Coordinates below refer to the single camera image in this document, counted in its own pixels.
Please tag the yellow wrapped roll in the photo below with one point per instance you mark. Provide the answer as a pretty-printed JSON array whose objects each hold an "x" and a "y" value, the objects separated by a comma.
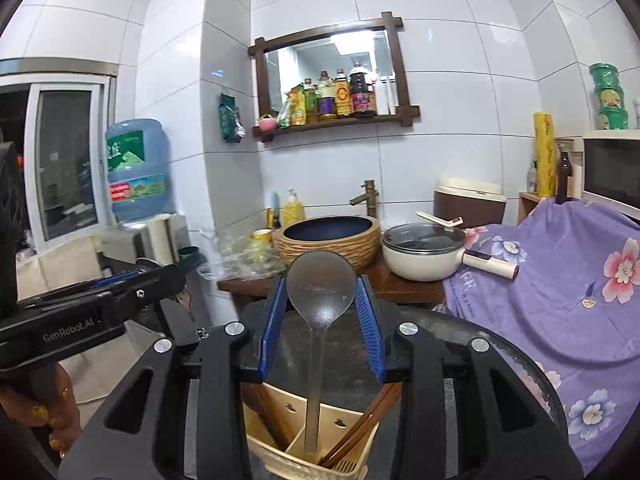
[{"x": 544, "y": 155}]

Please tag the oil bottle with purple label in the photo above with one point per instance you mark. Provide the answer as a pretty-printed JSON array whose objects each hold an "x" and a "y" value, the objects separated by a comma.
[{"x": 327, "y": 100}]

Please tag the clear plastic bag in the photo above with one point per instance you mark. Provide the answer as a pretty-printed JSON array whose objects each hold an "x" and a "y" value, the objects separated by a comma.
[{"x": 245, "y": 260}]

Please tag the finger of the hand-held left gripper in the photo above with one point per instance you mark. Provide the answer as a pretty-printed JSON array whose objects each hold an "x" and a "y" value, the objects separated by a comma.
[
  {"x": 155, "y": 285},
  {"x": 117, "y": 280}
]

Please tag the blue water jug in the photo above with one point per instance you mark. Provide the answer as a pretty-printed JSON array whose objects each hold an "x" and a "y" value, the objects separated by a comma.
[{"x": 137, "y": 160}]

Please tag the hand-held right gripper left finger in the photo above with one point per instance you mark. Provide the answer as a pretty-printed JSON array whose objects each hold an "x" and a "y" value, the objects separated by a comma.
[{"x": 272, "y": 330}]

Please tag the white microwave oven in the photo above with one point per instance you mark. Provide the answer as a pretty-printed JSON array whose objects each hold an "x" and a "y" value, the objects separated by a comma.
[{"x": 612, "y": 170}]

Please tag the pink bowl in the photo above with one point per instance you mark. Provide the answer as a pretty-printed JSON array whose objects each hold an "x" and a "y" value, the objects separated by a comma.
[{"x": 267, "y": 123}]

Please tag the yellow soap pump bottle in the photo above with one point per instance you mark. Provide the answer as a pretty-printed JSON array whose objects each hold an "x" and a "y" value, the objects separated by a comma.
[{"x": 293, "y": 212}]

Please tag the cream plastic utensil holder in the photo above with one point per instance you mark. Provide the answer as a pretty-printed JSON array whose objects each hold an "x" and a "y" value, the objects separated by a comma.
[{"x": 345, "y": 410}]

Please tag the wooden framed mirror shelf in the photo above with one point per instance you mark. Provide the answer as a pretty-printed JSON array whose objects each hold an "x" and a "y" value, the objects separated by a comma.
[{"x": 280, "y": 70}]

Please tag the green noodle cup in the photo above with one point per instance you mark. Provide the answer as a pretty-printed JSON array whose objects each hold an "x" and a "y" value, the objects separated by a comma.
[
  {"x": 610, "y": 97},
  {"x": 613, "y": 118},
  {"x": 605, "y": 76}
]

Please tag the brass faucet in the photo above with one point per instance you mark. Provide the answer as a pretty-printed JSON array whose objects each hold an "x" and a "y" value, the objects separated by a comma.
[{"x": 370, "y": 200}]

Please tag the white electric pan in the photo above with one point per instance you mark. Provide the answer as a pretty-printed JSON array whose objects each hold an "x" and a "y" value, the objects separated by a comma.
[{"x": 420, "y": 266}]

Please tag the brown rice cooker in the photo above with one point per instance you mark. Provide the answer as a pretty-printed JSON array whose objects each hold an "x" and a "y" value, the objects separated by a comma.
[{"x": 470, "y": 205}]

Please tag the wooden counter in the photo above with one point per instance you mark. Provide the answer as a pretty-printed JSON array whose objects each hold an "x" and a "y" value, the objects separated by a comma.
[{"x": 370, "y": 287}]

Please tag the dark soy sauce bottle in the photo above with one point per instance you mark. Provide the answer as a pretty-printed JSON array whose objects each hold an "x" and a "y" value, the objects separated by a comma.
[{"x": 362, "y": 92}]

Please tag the window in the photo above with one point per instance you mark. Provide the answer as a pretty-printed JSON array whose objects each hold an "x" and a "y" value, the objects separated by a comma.
[{"x": 65, "y": 160}]

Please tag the woven pattern wash basin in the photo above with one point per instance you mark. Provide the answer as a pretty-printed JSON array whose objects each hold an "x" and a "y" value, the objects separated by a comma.
[{"x": 325, "y": 232}]

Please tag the purple floral cloth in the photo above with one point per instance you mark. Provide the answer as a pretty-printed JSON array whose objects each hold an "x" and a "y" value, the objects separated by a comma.
[{"x": 550, "y": 310}]

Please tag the yellow oil bottle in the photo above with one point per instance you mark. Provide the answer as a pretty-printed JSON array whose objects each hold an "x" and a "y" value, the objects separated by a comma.
[{"x": 342, "y": 95}]

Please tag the grey water dispenser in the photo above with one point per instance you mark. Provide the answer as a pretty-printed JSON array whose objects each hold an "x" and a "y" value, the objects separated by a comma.
[{"x": 150, "y": 240}]

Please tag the yellow green packet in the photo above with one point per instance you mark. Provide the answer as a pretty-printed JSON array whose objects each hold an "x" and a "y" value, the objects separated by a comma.
[{"x": 292, "y": 107}]

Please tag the small wooden box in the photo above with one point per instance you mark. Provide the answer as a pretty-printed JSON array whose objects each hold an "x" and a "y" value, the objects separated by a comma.
[{"x": 527, "y": 207}]

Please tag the person's left hand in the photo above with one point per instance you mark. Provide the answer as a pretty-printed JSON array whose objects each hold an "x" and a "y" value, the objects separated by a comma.
[{"x": 65, "y": 420}]

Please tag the translucent grey plastic spoon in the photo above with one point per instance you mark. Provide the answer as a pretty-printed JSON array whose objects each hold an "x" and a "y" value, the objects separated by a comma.
[{"x": 320, "y": 290}]

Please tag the small grey bottle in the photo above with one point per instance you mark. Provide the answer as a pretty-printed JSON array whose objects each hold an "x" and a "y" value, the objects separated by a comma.
[{"x": 532, "y": 180}]

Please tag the glass pan lid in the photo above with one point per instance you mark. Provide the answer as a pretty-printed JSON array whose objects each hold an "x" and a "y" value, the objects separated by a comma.
[{"x": 420, "y": 237}]

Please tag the brown glass bottle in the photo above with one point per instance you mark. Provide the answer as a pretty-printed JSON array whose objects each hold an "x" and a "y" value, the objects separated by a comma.
[{"x": 564, "y": 180}]

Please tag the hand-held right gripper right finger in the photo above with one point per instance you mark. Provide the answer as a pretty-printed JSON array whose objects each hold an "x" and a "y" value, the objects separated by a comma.
[{"x": 372, "y": 330}]

